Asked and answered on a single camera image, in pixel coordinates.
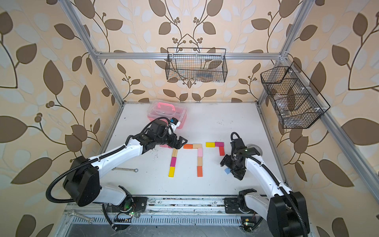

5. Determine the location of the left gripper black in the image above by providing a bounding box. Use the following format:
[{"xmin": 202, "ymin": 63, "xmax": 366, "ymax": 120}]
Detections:
[{"xmin": 154, "ymin": 129, "xmax": 188, "ymax": 150}]

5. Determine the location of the light pink block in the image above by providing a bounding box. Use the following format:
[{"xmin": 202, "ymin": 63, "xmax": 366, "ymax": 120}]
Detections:
[
  {"xmin": 160, "ymin": 145, "xmax": 172, "ymax": 149},
  {"xmin": 197, "ymin": 148, "xmax": 203, "ymax": 157}
]

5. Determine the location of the wooden block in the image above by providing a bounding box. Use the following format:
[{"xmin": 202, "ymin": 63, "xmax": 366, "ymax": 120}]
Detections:
[
  {"xmin": 197, "ymin": 157, "xmax": 203, "ymax": 166},
  {"xmin": 172, "ymin": 149, "xmax": 178, "ymax": 158},
  {"xmin": 192, "ymin": 144, "xmax": 202, "ymax": 149}
]

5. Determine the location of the orange block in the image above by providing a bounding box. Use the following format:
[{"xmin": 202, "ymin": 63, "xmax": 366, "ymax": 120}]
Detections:
[{"xmin": 183, "ymin": 144, "xmax": 193, "ymax": 149}]

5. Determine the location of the magenta block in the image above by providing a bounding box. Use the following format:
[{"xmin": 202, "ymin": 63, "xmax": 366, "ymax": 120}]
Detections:
[
  {"xmin": 215, "ymin": 142, "xmax": 224, "ymax": 147},
  {"xmin": 170, "ymin": 157, "xmax": 177, "ymax": 167}
]

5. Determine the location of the red block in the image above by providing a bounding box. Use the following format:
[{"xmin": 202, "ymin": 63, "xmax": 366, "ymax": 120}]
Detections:
[{"xmin": 219, "ymin": 147, "xmax": 225, "ymax": 157}]

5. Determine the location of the yellow block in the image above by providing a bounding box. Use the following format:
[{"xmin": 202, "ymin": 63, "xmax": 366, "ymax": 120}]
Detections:
[
  {"xmin": 206, "ymin": 142, "xmax": 216, "ymax": 148},
  {"xmin": 168, "ymin": 166, "xmax": 175, "ymax": 177}
]

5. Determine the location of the pink plastic toolbox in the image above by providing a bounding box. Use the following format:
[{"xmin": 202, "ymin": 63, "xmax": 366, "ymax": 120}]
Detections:
[{"xmin": 147, "ymin": 100, "xmax": 187, "ymax": 129}]

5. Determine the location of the red-orange block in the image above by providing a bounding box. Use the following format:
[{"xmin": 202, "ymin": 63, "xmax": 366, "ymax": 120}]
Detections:
[{"xmin": 197, "ymin": 166, "xmax": 203, "ymax": 177}]

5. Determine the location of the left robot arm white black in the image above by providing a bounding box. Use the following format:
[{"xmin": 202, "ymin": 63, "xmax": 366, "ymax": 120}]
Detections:
[{"xmin": 45, "ymin": 133, "xmax": 188, "ymax": 207}]

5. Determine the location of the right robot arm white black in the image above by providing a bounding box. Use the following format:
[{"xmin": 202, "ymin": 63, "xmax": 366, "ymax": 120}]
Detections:
[{"xmin": 221, "ymin": 155, "xmax": 310, "ymax": 237}]

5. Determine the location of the white tape roll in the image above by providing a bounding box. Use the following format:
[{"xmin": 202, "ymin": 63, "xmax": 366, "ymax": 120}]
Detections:
[{"xmin": 247, "ymin": 144, "xmax": 263, "ymax": 156}]

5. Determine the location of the small silver wrench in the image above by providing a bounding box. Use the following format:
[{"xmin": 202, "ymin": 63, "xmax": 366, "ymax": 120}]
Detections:
[{"xmin": 113, "ymin": 167, "xmax": 139, "ymax": 172}]

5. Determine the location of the large silver wrench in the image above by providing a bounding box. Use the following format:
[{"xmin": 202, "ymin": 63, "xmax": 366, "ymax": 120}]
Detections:
[{"xmin": 68, "ymin": 209, "xmax": 95, "ymax": 224}]

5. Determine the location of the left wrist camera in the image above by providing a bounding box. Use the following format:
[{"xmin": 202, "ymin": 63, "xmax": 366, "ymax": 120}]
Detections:
[{"xmin": 146, "ymin": 117, "xmax": 180, "ymax": 139}]

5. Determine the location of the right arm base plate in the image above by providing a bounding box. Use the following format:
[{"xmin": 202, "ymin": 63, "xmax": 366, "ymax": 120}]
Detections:
[{"xmin": 224, "ymin": 197, "xmax": 243, "ymax": 214}]

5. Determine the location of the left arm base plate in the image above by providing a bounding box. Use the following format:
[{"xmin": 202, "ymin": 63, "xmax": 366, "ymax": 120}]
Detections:
[{"xmin": 122, "ymin": 197, "xmax": 148, "ymax": 213}]

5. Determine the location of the back wire basket black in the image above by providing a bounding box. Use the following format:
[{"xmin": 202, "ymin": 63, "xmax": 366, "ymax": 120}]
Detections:
[{"xmin": 165, "ymin": 47, "xmax": 228, "ymax": 83}]

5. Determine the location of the wire basket black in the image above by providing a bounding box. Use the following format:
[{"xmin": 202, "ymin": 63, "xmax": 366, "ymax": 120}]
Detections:
[
  {"xmin": 260, "ymin": 62, "xmax": 330, "ymax": 129},
  {"xmin": 165, "ymin": 47, "xmax": 228, "ymax": 83}
]

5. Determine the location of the right wire basket black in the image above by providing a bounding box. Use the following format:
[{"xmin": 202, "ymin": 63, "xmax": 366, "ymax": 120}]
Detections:
[{"xmin": 260, "ymin": 62, "xmax": 330, "ymax": 129}]

